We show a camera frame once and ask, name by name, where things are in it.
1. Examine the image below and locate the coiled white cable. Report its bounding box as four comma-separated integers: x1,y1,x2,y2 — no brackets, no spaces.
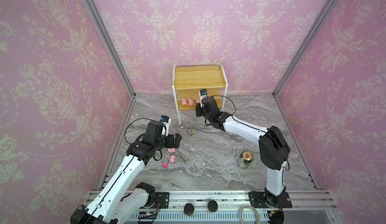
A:
239,205,260,224

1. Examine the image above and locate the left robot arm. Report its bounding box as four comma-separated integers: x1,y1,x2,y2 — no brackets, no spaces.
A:
70,115,182,224

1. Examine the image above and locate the green can gold lid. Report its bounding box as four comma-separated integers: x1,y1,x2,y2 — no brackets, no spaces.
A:
237,151,253,169

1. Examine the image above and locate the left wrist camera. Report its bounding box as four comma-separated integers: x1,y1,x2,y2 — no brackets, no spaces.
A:
160,115,171,137

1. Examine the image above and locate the pink blue toy truck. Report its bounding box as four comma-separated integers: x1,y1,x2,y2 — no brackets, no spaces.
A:
162,157,169,169

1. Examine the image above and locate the wooden two-tier shelf white frame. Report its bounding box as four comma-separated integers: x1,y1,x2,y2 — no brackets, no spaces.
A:
172,64,228,124

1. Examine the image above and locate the green truck with grille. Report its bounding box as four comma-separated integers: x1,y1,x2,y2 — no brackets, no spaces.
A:
188,129,196,136

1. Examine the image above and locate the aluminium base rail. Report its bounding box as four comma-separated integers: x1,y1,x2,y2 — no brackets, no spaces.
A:
155,190,337,211

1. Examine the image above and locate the black round knob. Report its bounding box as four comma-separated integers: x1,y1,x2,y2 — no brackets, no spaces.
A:
207,200,218,213
183,203,195,217

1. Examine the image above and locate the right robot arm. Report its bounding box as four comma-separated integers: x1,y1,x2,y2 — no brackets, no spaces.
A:
196,95,292,209

